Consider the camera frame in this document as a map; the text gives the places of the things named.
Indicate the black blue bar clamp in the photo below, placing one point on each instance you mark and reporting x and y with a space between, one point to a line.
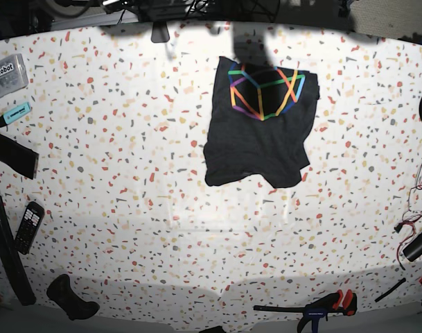
333 303

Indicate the clear LeRobot parts box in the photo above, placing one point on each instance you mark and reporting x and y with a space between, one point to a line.
13 76

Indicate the turquoise highlighter pen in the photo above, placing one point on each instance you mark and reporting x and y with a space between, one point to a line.
14 114

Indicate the black cylinder right edge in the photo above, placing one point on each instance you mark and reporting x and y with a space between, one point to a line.
414 249

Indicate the black TV remote control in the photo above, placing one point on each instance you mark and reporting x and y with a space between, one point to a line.
30 223

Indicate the long black tube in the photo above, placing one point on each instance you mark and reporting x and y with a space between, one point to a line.
11 262

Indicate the black folded cloth strip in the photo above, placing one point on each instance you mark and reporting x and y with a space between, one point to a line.
19 158

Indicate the dark grey T-shirt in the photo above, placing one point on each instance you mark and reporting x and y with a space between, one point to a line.
261 116

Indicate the grey monitor stand base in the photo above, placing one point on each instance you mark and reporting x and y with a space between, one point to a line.
160 33

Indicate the small black rod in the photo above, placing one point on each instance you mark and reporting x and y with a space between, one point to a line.
391 290

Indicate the black game controller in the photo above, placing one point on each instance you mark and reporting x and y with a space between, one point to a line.
60 292

